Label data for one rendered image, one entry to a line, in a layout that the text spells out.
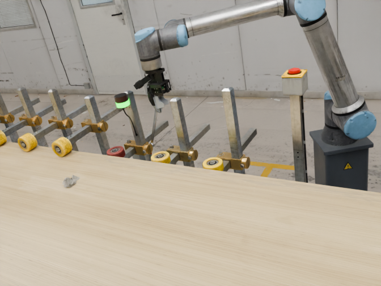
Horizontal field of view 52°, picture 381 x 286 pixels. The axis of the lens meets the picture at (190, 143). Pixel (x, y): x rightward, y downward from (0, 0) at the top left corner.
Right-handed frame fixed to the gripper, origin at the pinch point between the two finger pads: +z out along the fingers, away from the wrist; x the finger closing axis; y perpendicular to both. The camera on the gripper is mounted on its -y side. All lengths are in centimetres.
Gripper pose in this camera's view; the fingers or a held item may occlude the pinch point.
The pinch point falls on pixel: (158, 110)
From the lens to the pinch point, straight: 183.2
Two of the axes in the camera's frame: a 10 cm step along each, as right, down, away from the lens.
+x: 4.9, -4.7, 7.4
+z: 1.8, 8.8, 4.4
